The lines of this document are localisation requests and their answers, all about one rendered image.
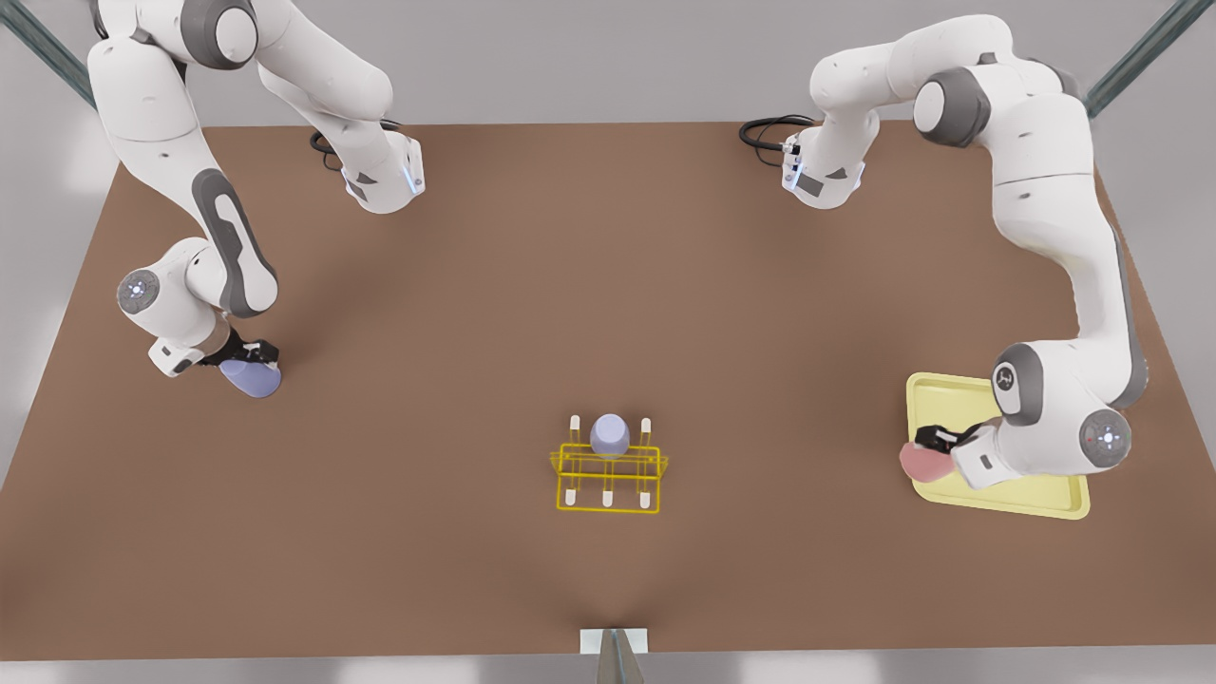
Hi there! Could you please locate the pink cup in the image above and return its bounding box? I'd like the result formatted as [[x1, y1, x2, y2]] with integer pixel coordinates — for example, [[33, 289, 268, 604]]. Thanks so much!
[[899, 440, 959, 485]]

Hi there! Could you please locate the silver frame post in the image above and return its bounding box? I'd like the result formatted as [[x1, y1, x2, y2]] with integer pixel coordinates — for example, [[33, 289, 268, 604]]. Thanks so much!
[[0, 0, 100, 109], [1084, 0, 1216, 119], [580, 627, 649, 684]]

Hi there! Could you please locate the black cable loop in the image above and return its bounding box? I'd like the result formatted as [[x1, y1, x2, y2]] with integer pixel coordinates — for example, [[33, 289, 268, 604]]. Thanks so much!
[[739, 115, 820, 153], [310, 118, 404, 174]]

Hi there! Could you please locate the yellow tray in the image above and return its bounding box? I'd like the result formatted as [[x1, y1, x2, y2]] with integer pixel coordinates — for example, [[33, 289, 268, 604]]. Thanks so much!
[[905, 371, 1092, 522]]

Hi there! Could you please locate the lavender cup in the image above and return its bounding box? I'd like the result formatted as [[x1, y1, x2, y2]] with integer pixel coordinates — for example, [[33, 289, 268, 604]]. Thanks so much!
[[589, 413, 631, 459], [219, 359, 283, 399]]

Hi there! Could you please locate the yellow wire cup rack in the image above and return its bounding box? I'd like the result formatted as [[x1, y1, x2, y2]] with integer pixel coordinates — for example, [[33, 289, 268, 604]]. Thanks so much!
[[549, 415, 670, 515]]

